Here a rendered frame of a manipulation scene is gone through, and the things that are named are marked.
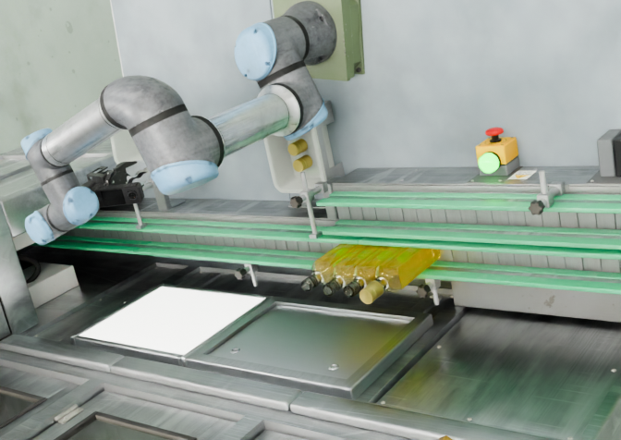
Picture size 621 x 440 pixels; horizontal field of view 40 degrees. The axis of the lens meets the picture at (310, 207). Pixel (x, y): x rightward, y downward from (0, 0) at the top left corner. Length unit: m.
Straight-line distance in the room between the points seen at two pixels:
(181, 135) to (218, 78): 0.86
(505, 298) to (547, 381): 0.31
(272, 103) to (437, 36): 0.43
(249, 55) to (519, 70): 0.59
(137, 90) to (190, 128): 0.12
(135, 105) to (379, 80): 0.73
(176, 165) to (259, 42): 0.44
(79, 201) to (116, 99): 0.34
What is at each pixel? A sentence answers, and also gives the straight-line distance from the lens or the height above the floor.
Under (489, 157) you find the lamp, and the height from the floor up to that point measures 0.85.
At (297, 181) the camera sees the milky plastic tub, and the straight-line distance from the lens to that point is 2.27.
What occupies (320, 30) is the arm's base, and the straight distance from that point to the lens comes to 1.99.
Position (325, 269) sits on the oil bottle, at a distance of 1.92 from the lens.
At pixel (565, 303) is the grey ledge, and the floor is 0.88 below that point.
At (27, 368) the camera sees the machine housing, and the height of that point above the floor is 1.43.
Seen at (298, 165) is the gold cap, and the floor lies 0.81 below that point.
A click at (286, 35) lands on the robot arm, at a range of 1.91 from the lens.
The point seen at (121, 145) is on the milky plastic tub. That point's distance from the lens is 2.22.
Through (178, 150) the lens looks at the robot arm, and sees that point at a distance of 1.55.
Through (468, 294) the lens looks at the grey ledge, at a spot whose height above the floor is 0.88.
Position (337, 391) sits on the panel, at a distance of 1.73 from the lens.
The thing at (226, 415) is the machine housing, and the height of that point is 1.43.
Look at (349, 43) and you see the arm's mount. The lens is 2.04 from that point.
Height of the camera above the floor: 2.47
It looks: 48 degrees down
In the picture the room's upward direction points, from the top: 121 degrees counter-clockwise
